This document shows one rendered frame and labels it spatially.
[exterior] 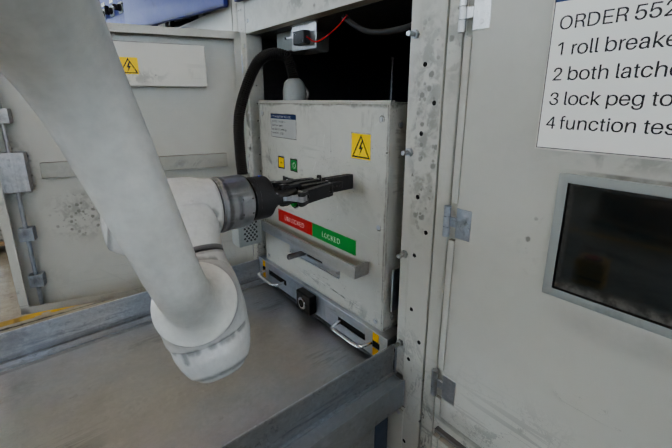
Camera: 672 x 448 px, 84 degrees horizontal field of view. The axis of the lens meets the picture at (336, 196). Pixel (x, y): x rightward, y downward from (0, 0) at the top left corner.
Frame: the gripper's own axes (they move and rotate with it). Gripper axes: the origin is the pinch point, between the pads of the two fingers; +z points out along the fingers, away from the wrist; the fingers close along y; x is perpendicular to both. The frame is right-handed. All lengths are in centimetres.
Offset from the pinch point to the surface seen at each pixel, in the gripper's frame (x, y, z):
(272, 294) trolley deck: -38.4, -30.4, 0.6
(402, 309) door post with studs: -23.4, 15.0, 4.0
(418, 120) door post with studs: 13.1, 16.7, 3.7
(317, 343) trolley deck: -38.4, -3.9, -2.9
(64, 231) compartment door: -18, -64, -43
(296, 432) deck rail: -37.3, 13.8, -20.6
